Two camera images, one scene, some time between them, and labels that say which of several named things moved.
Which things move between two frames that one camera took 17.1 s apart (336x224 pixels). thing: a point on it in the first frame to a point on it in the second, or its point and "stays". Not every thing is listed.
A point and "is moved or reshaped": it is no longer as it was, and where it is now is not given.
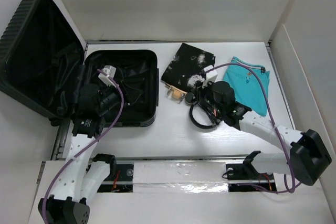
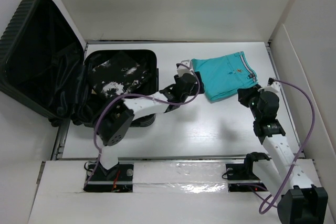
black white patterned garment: x=186 y=68 to x=118 y=75
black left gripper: x=119 y=103 to x=176 y=77
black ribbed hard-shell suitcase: x=43 y=63 stays
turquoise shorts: x=247 y=88 is moved or reshaped
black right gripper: x=208 y=85 to x=244 y=94
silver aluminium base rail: x=214 y=171 stays
